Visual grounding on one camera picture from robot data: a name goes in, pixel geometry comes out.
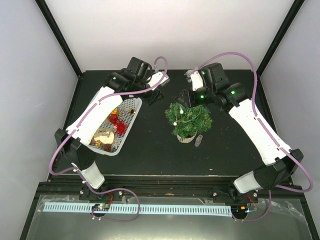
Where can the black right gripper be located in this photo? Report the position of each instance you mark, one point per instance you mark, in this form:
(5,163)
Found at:
(188,101)

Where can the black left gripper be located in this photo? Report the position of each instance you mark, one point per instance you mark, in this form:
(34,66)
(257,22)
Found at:
(151,100)

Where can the white ball string lights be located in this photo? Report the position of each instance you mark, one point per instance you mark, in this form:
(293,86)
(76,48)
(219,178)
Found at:
(186,116)

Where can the gold gift box ornament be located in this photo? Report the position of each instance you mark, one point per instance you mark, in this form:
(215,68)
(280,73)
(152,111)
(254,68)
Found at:
(115,111)

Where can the clear battery box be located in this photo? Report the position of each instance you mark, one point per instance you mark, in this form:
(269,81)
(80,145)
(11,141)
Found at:
(198,140)

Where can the red star ornament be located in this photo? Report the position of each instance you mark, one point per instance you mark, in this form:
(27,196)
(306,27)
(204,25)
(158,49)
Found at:
(120,127)

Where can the red gift box ornament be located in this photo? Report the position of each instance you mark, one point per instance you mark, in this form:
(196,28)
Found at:
(113,118)

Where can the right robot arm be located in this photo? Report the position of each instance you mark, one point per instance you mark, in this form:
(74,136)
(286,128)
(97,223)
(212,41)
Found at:
(211,85)

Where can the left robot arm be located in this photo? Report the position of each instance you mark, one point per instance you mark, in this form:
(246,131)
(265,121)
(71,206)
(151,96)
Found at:
(139,80)

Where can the small green christmas tree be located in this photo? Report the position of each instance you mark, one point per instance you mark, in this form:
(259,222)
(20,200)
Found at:
(201,124)

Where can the white tree pot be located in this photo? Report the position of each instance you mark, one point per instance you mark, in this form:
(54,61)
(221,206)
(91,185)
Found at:
(186,140)

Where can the silver bead sprig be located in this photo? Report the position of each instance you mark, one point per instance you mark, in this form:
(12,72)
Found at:
(122,110)

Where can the silver star ornament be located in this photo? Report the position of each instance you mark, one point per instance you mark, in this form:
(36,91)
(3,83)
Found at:
(116,144)

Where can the white perforated plastic basket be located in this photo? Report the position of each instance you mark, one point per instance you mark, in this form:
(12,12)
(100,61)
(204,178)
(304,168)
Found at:
(132,103)

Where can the brown pine cone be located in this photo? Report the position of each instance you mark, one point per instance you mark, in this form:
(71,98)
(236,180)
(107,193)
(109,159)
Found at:
(107,147)

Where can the small gold star ornament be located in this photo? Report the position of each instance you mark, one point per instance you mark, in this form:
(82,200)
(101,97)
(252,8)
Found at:
(98,143)

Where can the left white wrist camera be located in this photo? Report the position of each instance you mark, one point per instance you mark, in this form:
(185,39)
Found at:
(158,79)

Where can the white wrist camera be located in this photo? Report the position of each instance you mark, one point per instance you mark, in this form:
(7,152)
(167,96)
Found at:
(158,79)
(195,78)

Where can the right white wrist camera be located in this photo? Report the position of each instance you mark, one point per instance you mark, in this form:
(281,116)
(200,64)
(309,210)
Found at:
(195,78)

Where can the white slotted cable duct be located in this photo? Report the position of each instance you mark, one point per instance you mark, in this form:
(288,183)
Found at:
(142,209)

